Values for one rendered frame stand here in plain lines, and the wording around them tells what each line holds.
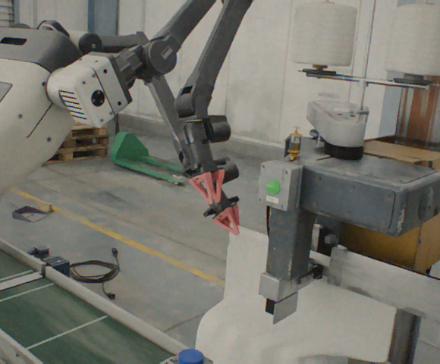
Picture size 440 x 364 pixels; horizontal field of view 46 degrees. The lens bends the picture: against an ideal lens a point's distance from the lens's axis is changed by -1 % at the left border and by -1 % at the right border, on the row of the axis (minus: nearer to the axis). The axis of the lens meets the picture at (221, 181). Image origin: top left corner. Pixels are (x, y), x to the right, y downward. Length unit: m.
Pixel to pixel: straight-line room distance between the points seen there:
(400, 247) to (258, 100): 6.36
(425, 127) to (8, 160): 1.06
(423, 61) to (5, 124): 0.94
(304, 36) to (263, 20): 6.20
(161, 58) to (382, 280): 0.71
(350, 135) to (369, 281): 0.34
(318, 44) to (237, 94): 6.48
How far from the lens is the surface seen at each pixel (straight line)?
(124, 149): 6.74
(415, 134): 1.53
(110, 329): 2.32
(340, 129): 1.19
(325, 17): 1.40
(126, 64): 1.19
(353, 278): 1.30
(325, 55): 1.40
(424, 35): 1.30
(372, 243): 1.40
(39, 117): 1.25
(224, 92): 8.02
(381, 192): 1.04
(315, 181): 1.10
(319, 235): 1.33
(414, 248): 1.36
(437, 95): 1.51
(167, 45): 1.25
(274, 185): 1.08
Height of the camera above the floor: 1.56
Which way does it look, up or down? 15 degrees down
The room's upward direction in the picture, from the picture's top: 4 degrees clockwise
